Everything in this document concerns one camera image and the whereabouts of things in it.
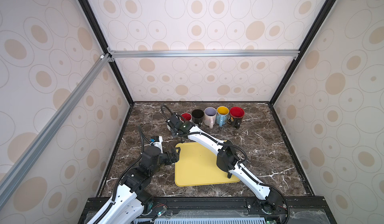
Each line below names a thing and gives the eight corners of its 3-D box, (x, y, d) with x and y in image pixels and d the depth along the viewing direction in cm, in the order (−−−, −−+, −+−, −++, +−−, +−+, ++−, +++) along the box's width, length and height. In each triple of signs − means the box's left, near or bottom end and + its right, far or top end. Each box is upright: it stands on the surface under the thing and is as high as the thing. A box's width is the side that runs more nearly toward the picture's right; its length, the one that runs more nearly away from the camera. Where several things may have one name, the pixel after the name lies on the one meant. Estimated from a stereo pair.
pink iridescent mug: (204, 131, 105) (205, 121, 96) (203, 117, 113) (204, 106, 104) (216, 131, 105) (218, 121, 96) (214, 117, 113) (216, 106, 104)
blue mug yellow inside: (216, 129, 106) (218, 119, 98) (214, 116, 114) (216, 106, 105) (227, 129, 106) (230, 119, 98) (225, 116, 114) (228, 106, 105)
